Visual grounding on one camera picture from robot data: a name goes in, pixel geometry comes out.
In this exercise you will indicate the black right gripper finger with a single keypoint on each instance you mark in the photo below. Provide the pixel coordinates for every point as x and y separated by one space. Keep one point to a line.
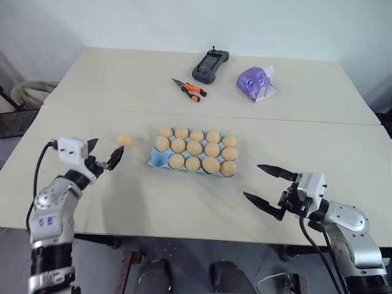
260 203
277 172

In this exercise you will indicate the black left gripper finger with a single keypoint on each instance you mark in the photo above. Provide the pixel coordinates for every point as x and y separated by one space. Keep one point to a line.
114 157
92 146

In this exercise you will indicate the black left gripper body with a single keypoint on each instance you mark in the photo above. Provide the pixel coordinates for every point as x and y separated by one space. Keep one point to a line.
95 167

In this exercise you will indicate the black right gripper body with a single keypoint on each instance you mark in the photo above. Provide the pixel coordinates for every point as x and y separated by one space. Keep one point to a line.
291 200

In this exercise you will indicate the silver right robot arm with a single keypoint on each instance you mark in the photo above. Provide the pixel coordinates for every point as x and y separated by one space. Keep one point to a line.
352 229

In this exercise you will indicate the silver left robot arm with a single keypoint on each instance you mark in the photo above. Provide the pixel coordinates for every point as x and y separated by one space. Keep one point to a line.
52 208

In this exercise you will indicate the brown egg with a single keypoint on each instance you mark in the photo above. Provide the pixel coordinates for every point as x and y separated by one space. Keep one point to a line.
197 135
228 168
210 164
178 146
212 149
229 141
124 138
194 147
162 143
176 161
165 132
213 136
193 163
229 154
182 132

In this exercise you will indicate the blue egg carton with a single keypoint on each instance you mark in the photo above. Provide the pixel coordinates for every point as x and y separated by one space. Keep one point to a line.
157 160

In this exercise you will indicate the dark rounded shape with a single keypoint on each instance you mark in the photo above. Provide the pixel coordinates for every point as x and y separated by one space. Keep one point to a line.
154 277
229 277

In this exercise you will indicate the dark metal rack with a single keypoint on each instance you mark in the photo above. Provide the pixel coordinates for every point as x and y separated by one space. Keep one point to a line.
13 122

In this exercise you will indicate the purple tissue pack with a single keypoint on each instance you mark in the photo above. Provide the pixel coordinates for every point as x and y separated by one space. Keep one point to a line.
255 83

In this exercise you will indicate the rusty metal bar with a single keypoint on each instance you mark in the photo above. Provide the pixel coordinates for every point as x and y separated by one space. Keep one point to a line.
128 269

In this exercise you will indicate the black handheld remote controller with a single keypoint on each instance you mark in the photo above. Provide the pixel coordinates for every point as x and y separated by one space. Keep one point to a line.
210 67

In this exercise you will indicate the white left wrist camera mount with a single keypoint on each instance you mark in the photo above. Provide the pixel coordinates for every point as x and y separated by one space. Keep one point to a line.
71 150

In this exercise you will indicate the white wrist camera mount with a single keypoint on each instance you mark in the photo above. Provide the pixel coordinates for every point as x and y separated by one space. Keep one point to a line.
312 190
71 150

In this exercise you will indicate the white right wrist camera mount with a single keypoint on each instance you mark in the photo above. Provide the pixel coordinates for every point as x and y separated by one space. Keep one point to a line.
312 190

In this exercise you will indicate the black table frame bar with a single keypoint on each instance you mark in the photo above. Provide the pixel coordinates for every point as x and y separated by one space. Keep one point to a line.
98 239
306 249

